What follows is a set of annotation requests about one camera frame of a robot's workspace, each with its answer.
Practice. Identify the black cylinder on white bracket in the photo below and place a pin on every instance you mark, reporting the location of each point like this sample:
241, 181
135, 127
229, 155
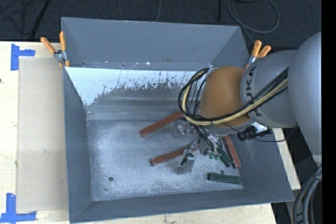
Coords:
249, 133

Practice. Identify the pale flat board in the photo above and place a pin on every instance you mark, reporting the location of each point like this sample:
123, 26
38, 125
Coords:
39, 126

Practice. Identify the red-brown flat block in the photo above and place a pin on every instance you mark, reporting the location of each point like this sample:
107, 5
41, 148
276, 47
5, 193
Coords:
168, 156
233, 150
160, 124

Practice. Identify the dark green flat block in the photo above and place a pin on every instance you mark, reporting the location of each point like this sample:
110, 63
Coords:
226, 160
225, 178

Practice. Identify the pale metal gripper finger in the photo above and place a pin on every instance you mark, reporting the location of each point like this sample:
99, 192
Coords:
180, 132
187, 165

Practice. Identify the grey metal bin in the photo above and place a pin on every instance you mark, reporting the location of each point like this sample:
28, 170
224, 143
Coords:
131, 160

